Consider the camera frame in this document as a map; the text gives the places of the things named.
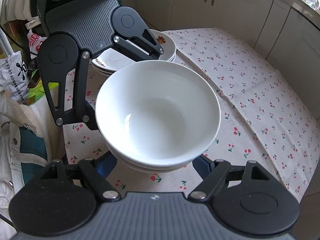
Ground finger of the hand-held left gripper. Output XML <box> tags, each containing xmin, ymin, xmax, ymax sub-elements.
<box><xmin>41</xmin><ymin>51</ymin><xmax>97</xmax><ymax>130</ymax></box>
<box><xmin>112</xmin><ymin>25</ymin><xmax>165</xmax><ymax>62</ymax></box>

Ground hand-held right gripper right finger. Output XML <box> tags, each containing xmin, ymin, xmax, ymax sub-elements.
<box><xmin>188</xmin><ymin>155</ymin><xmax>274</xmax><ymax>202</ymax></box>

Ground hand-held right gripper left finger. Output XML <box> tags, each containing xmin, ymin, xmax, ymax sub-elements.
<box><xmin>41</xmin><ymin>151</ymin><xmax>121</xmax><ymax>202</ymax></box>

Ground plain white bowl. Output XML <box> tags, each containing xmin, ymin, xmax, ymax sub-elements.
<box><xmin>95</xmin><ymin>60</ymin><xmax>221</xmax><ymax>167</ymax></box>

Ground green plastic bag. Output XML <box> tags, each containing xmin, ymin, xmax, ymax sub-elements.
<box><xmin>27</xmin><ymin>80</ymin><xmax>60</xmax><ymax>105</ymax></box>

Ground red white snack bag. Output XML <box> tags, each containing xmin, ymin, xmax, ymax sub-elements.
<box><xmin>26</xmin><ymin>29</ymin><xmax>48</xmax><ymax>55</ymax></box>

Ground white printed plastic bag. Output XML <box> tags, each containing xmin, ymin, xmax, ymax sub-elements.
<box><xmin>0</xmin><ymin>51</ymin><xmax>38</xmax><ymax>105</ymax></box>

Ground person's white jacket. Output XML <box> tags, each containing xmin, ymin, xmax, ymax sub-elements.
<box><xmin>0</xmin><ymin>90</ymin><xmax>65</xmax><ymax>210</ymax></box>

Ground cherry print tablecloth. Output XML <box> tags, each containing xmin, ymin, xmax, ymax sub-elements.
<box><xmin>61</xmin><ymin>27</ymin><xmax>320</xmax><ymax>200</ymax></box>

